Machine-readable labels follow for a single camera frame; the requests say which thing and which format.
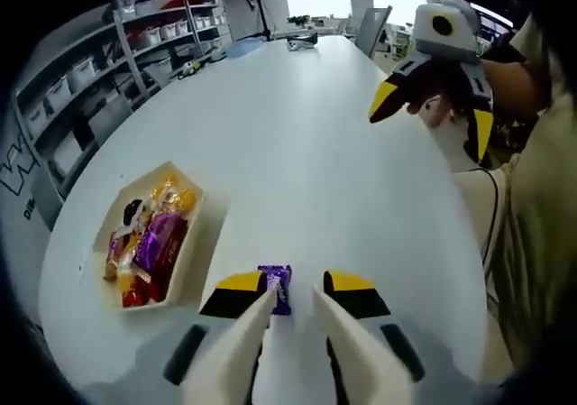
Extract red chocolate bar packet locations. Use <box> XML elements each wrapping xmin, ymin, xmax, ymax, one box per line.
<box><xmin>120</xmin><ymin>281</ymin><xmax>164</xmax><ymax>309</ymax></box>

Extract light blue box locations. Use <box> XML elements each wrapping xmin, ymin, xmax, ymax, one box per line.
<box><xmin>224</xmin><ymin>39</ymin><xmax>263</xmax><ymax>60</ymax></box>

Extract person's right hand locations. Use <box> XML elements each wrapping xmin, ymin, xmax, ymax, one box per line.
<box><xmin>404</xmin><ymin>60</ymin><xmax>472</xmax><ymax>131</ymax></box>

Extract yellow black small tool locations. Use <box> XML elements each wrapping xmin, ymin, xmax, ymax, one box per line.
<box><xmin>177</xmin><ymin>60</ymin><xmax>203</xmax><ymax>80</ymax></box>

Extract black snack packet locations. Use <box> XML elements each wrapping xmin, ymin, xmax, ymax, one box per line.
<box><xmin>122</xmin><ymin>198</ymin><xmax>146</xmax><ymax>226</ymax></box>

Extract grey chair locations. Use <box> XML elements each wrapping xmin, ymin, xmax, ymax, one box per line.
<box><xmin>354</xmin><ymin>5</ymin><xmax>394</xmax><ymax>60</ymax></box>
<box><xmin>87</xmin><ymin>96</ymin><xmax>133</xmax><ymax>141</ymax></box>

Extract long purple snack bar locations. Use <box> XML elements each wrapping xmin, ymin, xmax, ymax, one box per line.
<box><xmin>134</xmin><ymin>210</ymin><xmax>189</xmax><ymax>282</ymax></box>

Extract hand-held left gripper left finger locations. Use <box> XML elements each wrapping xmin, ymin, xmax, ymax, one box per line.
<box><xmin>78</xmin><ymin>270</ymin><xmax>267</xmax><ymax>405</ymax></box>

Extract person in beige shirt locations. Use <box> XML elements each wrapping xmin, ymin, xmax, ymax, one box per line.
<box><xmin>453</xmin><ymin>12</ymin><xmax>577</xmax><ymax>379</ymax></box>

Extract white food tongs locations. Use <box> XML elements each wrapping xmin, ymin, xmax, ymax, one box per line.
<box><xmin>181</xmin><ymin>285</ymin><xmax>415</xmax><ymax>405</ymax></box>

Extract group of white storage bins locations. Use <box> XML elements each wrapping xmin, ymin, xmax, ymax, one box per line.
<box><xmin>22</xmin><ymin>0</ymin><xmax>226</xmax><ymax>124</ymax></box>

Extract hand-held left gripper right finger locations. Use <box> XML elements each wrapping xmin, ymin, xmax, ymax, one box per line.
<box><xmin>322</xmin><ymin>268</ymin><xmax>488</xmax><ymax>405</ymax></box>

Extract white curved device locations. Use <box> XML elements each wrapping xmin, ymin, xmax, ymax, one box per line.
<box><xmin>286</xmin><ymin>34</ymin><xmax>320</xmax><ymax>53</ymax></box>

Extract black tripod stand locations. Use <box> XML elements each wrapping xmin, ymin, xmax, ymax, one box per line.
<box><xmin>234</xmin><ymin>0</ymin><xmax>277</xmax><ymax>41</ymax></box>

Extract mesh office chair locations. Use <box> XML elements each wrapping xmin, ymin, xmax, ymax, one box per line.
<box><xmin>142</xmin><ymin>58</ymin><xmax>176</xmax><ymax>91</ymax></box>

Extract yellow cake packet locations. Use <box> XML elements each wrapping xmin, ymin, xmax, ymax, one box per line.
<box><xmin>150</xmin><ymin>177</ymin><xmax>199</xmax><ymax>219</ymax></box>
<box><xmin>110</xmin><ymin>242</ymin><xmax>145</xmax><ymax>296</ymax></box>

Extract cream hexagonal food container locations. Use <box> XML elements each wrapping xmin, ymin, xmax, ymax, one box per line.
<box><xmin>92</xmin><ymin>160</ymin><xmax>230</xmax><ymax>312</ymax></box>

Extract black cable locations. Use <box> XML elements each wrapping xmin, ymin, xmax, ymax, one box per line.
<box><xmin>481</xmin><ymin>169</ymin><xmax>514</xmax><ymax>299</ymax></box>

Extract grey metal shelf rack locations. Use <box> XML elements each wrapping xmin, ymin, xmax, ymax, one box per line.
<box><xmin>15</xmin><ymin>0</ymin><xmax>232</xmax><ymax>189</ymax></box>

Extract small purple candy packet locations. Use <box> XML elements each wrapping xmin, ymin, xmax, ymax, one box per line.
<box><xmin>256</xmin><ymin>263</ymin><xmax>294</xmax><ymax>318</ymax></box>

